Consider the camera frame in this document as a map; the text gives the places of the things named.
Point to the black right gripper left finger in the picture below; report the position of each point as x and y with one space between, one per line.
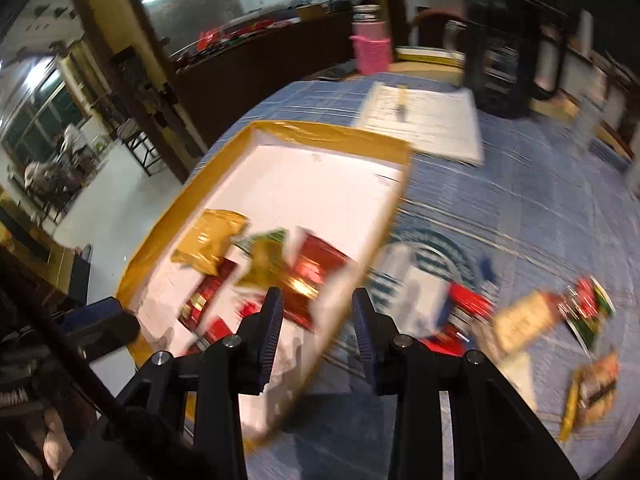
178 418

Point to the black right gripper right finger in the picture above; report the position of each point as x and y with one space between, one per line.
495 434

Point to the tan cracker packet yellow edge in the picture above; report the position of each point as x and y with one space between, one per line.
591 394

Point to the white red snack packet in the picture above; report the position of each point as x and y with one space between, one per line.
505 337

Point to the small red candy packet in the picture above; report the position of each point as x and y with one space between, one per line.
462 308

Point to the green red snack packet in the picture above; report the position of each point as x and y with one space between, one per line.
586 307

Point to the golden yellow snack packet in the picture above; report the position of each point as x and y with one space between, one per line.
206 244

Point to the green gold snack packet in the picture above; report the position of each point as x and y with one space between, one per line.
267 264

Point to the dark red snack packet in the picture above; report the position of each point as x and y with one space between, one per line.
315 261

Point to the person's hand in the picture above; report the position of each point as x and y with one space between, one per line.
52 447

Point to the yellow cardboard tray box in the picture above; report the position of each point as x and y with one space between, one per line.
299 206

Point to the blue plaid tablecloth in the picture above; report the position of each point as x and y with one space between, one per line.
543 216

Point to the white notepad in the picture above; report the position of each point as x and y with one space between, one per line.
441 124

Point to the black electric kettle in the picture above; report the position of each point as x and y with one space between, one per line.
501 47

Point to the pink wrapped thermos bottle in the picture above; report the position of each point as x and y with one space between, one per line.
370 40

